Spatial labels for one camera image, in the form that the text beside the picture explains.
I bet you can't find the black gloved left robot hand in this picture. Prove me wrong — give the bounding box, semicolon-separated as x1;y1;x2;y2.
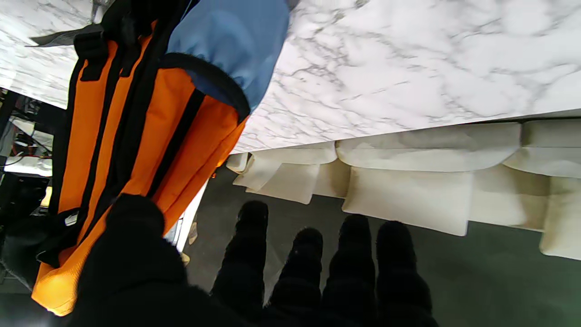
68;194;440;327

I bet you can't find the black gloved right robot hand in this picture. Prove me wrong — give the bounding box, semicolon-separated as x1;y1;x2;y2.
0;213;82;291

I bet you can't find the orange and blue backpack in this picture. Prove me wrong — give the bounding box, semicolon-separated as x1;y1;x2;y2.
27;0;291;317

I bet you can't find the cream sofa cushion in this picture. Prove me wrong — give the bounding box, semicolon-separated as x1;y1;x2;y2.
233;155;283;191
246;163;322;205
539;176;581;262
342;166;473;237

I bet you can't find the cream sofa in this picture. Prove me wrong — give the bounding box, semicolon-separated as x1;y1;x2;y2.
226;109;581;262

